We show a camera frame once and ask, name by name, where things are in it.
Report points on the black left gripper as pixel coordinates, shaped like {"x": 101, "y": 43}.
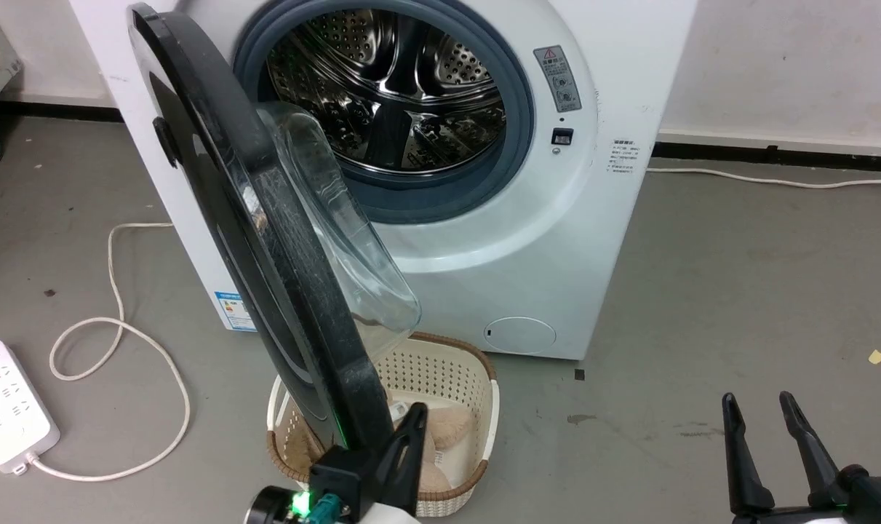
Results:
{"x": 338, "y": 480}

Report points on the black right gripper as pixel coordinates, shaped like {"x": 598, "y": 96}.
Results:
{"x": 862, "y": 498}

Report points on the black round washer door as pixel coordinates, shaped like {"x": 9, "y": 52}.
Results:
{"x": 265, "y": 240}

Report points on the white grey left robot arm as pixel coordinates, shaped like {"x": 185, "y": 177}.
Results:
{"x": 269, "y": 507}

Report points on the white front-load washing machine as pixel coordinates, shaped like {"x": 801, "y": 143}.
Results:
{"x": 556, "y": 240}

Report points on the black door lock socket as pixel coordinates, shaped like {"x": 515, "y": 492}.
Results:
{"x": 561, "y": 136}

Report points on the grey rubber door gasket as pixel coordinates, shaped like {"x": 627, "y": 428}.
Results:
{"x": 517, "y": 109}

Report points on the beige plush toy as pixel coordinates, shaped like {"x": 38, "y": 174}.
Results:
{"x": 451, "y": 427}

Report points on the white laundry basket brown rim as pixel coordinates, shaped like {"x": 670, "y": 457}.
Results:
{"x": 440, "y": 371}

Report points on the round white filter cover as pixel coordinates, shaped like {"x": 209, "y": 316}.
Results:
{"x": 520, "y": 335}

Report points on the blue energy label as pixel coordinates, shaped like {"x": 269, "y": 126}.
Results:
{"x": 233, "y": 311}

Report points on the steel washer drum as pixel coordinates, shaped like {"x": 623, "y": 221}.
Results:
{"x": 411, "y": 65}

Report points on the white power strip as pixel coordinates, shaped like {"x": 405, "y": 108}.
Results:
{"x": 7, "y": 407}

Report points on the grey warning sticker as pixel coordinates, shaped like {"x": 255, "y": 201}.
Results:
{"x": 558, "y": 78}

